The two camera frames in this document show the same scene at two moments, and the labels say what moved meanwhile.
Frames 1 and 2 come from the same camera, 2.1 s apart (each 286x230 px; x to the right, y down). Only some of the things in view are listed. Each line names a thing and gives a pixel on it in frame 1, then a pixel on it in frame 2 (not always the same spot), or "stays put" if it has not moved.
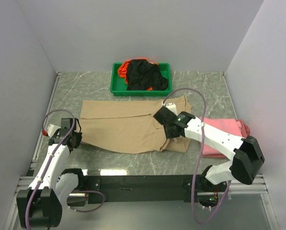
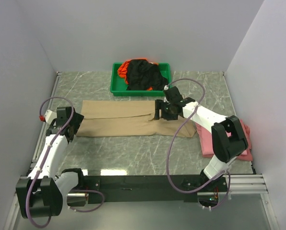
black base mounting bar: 146,189 stays put
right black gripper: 169,135 -> 160,105
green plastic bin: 119,86 stays put
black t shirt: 142,74 stays put
